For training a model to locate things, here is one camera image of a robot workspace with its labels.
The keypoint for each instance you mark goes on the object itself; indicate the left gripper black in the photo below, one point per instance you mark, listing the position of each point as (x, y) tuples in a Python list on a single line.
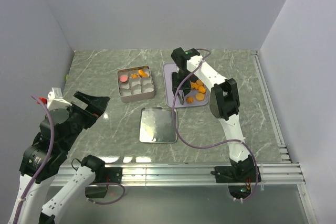
[(96, 105)]

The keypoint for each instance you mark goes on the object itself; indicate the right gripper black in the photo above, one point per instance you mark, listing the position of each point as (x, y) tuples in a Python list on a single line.
[(175, 84)]

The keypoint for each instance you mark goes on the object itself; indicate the orange flower cookie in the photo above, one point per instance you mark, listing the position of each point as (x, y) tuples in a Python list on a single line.
[(134, 76), (189, 100)]

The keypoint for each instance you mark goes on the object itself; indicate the pink round cookie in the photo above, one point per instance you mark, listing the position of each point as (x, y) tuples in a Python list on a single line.
[(123, 78)]

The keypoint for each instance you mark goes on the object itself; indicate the metal tongs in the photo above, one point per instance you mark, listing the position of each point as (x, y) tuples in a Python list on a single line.
[(181, 97)]

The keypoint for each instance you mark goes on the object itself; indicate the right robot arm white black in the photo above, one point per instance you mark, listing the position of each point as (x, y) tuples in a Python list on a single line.
[(224, 105)]

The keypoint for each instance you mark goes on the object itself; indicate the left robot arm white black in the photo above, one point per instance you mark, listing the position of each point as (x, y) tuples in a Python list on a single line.
[(41, 163)]

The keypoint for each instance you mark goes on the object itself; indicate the orange flower cookie bottom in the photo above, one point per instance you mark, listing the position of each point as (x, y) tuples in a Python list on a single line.
[(189, 100)]

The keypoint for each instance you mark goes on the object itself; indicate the lavender cookie tray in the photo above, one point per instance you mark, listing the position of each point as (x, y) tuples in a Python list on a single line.
[(168, 68)]

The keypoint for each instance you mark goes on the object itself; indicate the orange round cookie bottom right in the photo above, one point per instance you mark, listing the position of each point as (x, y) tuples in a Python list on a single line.
[(200, 96)]

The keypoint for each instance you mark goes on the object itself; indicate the square cookie tin with liners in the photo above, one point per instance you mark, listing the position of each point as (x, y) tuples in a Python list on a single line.
[(136, 89)]

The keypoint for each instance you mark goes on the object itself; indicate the silver tin lid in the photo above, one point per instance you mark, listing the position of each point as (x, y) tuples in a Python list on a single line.
[(157, 126)]

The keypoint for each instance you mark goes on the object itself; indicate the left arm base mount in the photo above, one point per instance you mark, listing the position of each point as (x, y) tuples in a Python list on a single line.
[(114, 175)]

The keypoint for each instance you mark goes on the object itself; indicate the aluminium front rail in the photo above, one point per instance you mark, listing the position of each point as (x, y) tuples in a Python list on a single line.
[(199, 174)]

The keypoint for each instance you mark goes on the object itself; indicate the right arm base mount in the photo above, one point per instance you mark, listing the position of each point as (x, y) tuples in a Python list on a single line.
[(225, 175)]

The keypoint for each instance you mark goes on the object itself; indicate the aluminium side rail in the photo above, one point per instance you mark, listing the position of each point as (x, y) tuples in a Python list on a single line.
[(285, 157)]

